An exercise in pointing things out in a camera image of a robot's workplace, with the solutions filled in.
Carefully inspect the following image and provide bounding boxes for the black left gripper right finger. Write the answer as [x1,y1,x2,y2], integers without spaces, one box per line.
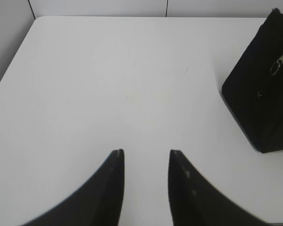
[168,150,266,226]

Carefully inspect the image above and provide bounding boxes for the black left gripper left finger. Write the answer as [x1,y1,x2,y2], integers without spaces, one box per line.
[27,149,125,226]

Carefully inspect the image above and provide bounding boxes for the black canvas tote bag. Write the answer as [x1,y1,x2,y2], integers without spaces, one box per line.
[222,8,283,153]

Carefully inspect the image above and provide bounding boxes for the silver zipper pull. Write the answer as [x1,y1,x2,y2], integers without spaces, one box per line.
[270,54,283,76]

